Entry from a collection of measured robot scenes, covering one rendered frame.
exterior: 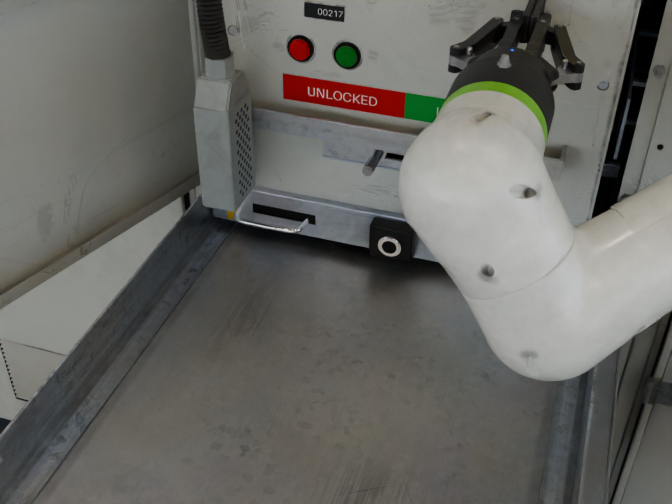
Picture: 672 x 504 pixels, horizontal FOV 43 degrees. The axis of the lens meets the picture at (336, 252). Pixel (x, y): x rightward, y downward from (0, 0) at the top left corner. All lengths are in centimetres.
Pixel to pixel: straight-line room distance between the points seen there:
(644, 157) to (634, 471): 59
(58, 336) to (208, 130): 88
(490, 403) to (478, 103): 45
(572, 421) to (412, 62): 45
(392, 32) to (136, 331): 48
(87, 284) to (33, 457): 74
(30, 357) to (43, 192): 79
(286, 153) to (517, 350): 58
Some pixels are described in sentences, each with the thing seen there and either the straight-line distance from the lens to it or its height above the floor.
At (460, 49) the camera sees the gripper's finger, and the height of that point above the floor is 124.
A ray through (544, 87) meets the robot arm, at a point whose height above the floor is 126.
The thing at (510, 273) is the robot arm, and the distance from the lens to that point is 64.
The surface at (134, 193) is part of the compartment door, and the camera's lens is 132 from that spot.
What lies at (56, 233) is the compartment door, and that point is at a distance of 125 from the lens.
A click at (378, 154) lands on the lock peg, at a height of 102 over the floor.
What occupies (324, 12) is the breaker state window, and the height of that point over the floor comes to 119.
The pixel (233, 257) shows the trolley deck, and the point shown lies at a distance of 121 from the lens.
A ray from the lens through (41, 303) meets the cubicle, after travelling 180.
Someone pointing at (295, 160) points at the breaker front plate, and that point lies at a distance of 117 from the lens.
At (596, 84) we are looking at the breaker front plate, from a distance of 103.
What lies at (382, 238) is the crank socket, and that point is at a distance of 114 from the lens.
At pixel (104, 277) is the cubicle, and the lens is 165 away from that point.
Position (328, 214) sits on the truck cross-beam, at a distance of 118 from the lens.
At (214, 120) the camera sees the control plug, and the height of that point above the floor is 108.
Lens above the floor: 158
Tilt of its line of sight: 37 degrees down
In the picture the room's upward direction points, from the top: 1 degrees clockwise
